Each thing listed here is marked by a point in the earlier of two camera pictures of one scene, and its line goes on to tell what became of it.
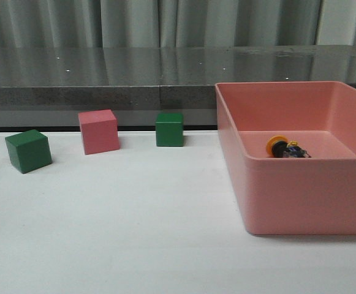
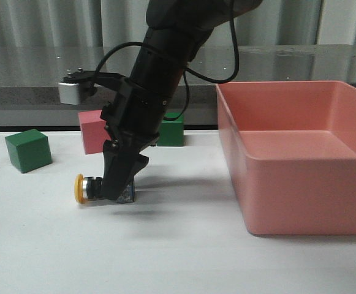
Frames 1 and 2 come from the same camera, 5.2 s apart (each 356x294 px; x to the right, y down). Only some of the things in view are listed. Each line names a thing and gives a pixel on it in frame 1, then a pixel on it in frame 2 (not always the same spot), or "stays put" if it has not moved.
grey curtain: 35,24 stays put
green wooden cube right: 169,129 stays put
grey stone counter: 46,86 stays put
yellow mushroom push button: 279,146 -> 87,188
